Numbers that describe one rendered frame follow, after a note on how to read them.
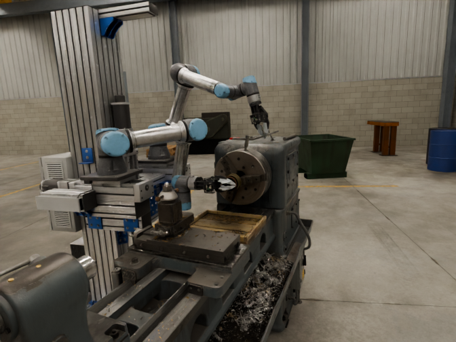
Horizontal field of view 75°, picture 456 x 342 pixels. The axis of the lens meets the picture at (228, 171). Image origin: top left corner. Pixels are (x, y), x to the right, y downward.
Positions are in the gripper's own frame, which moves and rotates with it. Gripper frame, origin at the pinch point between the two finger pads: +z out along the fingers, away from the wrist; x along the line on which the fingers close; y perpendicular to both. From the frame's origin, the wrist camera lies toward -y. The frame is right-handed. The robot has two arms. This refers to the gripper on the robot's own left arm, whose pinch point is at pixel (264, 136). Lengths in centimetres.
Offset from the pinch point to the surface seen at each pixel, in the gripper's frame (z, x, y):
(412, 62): -104, 247, -1096
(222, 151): 2.1, -28.8, 2.1
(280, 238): 63, -6, 2
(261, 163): 13.7, -0.6, 16.8
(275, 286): 73, -3, 38
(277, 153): 11.5, 5.5, 2.4
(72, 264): 15, -10, 128
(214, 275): 40, -3, 87
